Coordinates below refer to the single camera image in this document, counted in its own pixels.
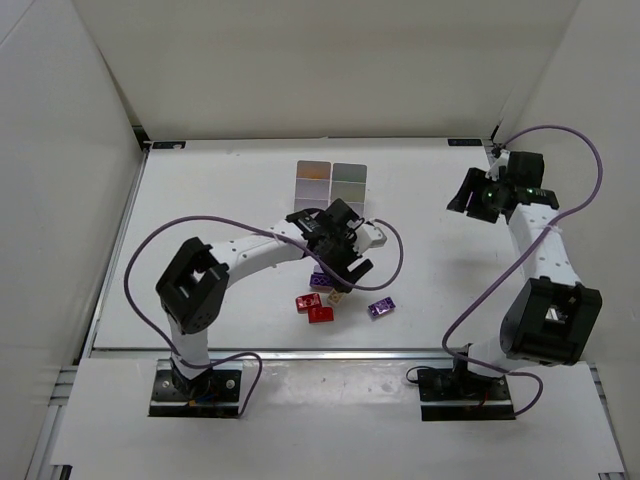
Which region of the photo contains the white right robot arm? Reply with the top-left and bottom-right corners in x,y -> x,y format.
447,151 -> 603,377

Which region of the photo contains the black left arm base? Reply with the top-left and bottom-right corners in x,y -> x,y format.
148,359 -> 242,418

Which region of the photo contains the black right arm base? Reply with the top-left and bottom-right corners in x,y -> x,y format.
405,363 -> 516,422

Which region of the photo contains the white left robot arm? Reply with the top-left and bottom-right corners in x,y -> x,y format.
156,200 -> 386,380

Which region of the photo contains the purple lego brick with holes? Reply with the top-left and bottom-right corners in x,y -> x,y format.
309,273 -> 333,291

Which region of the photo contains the tan lego brick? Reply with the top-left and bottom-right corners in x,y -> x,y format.
327,290 -> 346,306

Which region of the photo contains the red lego brick left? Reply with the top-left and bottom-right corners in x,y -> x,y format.
295,293 -> 322,313

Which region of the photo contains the red lego brick with dots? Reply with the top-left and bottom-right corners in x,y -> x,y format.
307,306 -> 334,324

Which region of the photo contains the purple lego brick right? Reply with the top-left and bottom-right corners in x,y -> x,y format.
367,297 -> 396,319

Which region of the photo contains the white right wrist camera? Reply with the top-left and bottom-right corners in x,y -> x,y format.
486,150 -> 510,181

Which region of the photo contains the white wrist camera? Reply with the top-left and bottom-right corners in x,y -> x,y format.
486,150 -> 510,181
353,222 -> 387,254

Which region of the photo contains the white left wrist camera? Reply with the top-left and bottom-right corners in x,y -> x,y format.
353,222 -> 387,254

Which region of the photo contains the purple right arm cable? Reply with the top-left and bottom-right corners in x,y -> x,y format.
442,123 -> 603,416

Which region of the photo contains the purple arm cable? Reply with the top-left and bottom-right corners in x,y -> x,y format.
123,214 -> 405,419
442,123 -> 603,416

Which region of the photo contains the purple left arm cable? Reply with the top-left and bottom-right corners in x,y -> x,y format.
123,214 -> 405,419

